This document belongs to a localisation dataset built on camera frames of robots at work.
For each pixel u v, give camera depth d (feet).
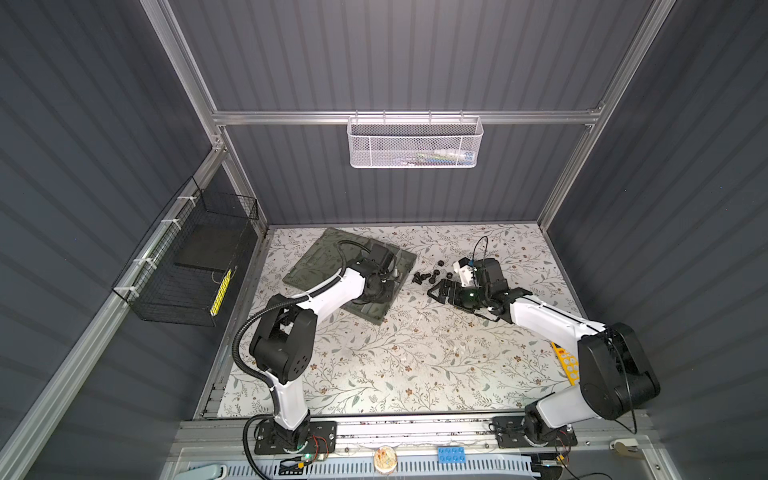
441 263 3.55
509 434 2.40
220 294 2.26
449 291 2.59
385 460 2.30
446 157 3.00
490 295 2.27
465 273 2.71
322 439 2.37
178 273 2.37
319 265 3.52
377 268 2.41
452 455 2.28
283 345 1.62
